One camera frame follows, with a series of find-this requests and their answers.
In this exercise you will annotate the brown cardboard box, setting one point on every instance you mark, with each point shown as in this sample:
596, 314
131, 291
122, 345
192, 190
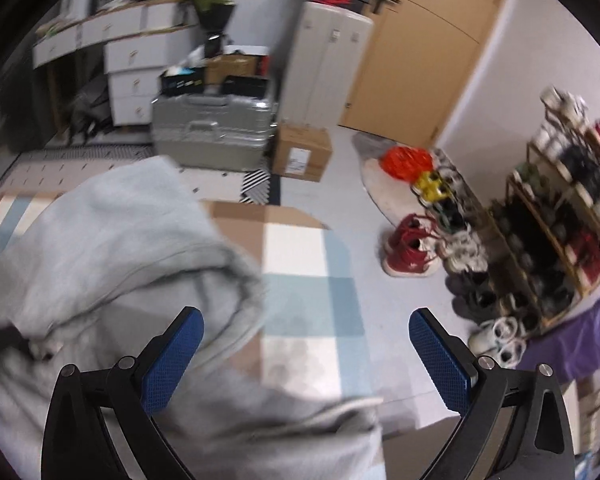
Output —
301, 152

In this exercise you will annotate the grey hoodie with print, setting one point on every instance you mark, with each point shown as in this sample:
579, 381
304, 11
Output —
108, 266

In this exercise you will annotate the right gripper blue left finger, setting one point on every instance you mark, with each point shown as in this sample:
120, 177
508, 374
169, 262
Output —
77, 443

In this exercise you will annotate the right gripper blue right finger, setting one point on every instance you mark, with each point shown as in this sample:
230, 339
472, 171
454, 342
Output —
537, 443

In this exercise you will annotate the wooden shoe rack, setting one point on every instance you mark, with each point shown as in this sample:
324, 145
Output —
549, 218

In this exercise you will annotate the white drawer desk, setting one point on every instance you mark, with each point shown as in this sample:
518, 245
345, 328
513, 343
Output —
140, 41

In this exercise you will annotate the dotted floor rug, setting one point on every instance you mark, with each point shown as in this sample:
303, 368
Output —
57, 169

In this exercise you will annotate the black backpack under desk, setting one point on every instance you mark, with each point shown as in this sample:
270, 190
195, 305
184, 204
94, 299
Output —
90, 110

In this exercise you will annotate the yellow shoes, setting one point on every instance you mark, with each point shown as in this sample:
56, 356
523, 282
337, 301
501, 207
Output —
430, 188

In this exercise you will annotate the wooden door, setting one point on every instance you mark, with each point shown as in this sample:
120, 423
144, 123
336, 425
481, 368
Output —
416, 66

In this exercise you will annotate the checkered bed sheet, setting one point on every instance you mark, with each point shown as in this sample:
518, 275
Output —
292, 348

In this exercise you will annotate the red sneakers on floor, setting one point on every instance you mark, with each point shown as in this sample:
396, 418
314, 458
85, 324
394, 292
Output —
411, 249

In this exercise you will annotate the orange plastic bag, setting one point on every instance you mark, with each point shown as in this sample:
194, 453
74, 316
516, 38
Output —
406, 164

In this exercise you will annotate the purple bag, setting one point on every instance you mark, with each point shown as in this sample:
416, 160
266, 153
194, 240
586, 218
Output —
572, 349

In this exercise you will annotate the silver aluminium suitcase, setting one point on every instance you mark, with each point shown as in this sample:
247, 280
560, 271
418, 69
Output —
213, 132

